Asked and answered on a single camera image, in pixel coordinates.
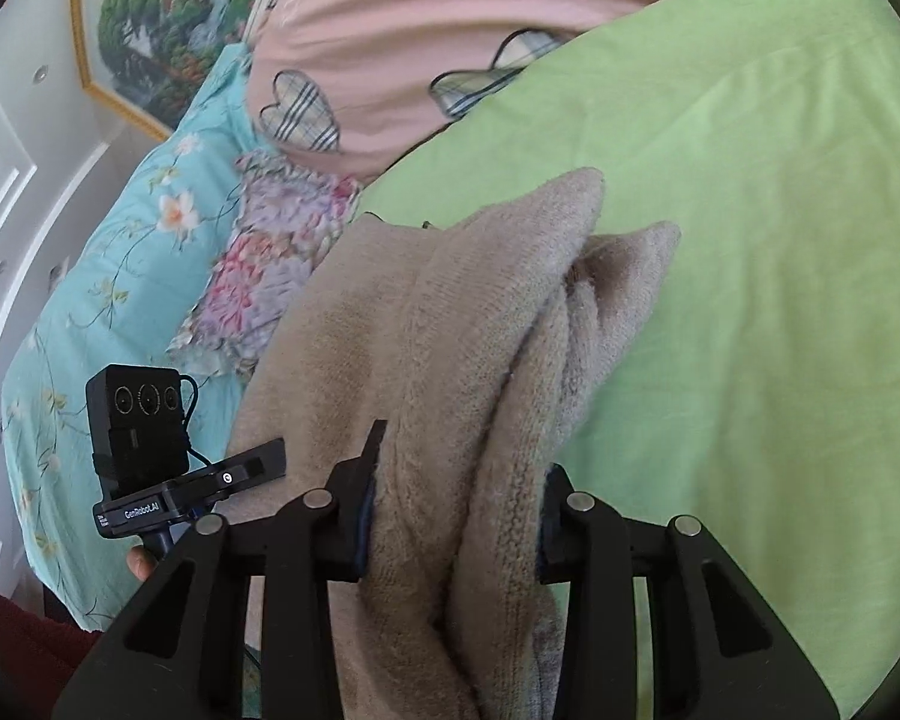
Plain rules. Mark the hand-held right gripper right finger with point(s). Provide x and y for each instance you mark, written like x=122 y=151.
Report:
x=559 y=540

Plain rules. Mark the beige knitted sweater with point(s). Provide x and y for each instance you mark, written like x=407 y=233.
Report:
x=435 y=360

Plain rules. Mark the person's left hand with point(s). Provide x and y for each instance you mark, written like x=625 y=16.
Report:
x=144 y=562

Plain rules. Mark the white panelled wardrobe door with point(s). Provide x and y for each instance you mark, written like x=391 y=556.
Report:
x=15 y=180

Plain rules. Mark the pink quilt with plaid hearts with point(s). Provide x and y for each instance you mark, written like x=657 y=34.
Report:
x=420 y=30

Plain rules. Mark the person's dark red sleeve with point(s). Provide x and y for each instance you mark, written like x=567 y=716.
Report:
x=22 y=637

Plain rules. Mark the framed landscape painting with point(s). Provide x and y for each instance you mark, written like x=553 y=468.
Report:
x=165 y=22

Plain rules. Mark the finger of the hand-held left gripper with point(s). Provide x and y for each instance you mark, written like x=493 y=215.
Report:
x=375 y=442
x=259 y=465

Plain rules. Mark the green bed sheet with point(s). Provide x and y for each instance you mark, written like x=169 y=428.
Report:
x=757 y=277

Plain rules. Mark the turquoise floral bed cover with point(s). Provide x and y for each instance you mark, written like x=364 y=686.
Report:
x=120 y=270

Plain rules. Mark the floral ruffled pillowcase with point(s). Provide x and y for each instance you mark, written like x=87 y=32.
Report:
x=270 y=270

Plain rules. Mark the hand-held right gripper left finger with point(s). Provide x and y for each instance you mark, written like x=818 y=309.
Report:
x=345 y=525

